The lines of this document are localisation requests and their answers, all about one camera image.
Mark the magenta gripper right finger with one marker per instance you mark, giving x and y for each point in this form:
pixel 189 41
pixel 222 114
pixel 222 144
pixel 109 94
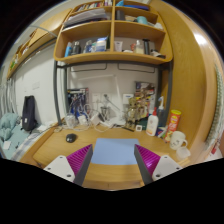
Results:
pixel 152 166

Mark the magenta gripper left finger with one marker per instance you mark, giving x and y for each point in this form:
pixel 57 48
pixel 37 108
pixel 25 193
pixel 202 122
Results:
pixel 72 167

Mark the black computer mouse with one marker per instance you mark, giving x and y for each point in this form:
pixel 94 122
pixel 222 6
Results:
pixel 70 138

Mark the blue mouse pad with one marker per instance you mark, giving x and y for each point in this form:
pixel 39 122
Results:
pixel 112 151

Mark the clear plastic cup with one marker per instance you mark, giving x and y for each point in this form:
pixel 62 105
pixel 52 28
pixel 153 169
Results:
pixel 182 153

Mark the white mug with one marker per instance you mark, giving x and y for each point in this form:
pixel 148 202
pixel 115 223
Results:
pixel 178 139

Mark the small white cube clock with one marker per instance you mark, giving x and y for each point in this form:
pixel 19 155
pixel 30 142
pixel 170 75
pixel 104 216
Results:
pixel 138 128

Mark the white lotion bottle red cap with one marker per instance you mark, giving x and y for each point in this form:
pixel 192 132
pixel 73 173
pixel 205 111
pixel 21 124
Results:
pixel 152 123

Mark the blue spray bottle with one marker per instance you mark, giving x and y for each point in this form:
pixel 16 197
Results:
pixel 161 111

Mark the wooden robot figure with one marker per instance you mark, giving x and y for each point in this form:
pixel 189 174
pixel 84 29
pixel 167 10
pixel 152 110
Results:
pixel 134 113

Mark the red yellow chips can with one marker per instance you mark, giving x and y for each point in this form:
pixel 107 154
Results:
pixel 173 124

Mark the bed with teal bedding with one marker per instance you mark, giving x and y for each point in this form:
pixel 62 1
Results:
pixel 14 140

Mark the black bottle on shelf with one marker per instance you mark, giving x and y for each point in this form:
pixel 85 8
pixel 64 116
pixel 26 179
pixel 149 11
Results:
pixel 76 48

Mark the blue bottle on shelf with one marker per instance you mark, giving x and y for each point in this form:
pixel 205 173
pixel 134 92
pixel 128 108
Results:
pixel 68 49

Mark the black thermos on shelf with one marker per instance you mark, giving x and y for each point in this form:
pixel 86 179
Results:
pixel 146 46

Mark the blue white box on shelf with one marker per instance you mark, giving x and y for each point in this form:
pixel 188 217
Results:
pixel 102 44

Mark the white tube on shelf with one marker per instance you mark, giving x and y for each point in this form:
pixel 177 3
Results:
pixel 118 46

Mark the teal bowl on shelf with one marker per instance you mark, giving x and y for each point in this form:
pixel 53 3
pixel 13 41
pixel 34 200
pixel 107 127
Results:
pixel 142 20

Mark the stack of papers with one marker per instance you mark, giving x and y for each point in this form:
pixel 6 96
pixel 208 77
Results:
pixel 86 16

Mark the dark cup on shelf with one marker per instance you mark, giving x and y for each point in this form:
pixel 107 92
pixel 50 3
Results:
pixel 119 15

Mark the wooden wall shelf unit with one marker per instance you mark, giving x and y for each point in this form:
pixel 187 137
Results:
pixel 129 31

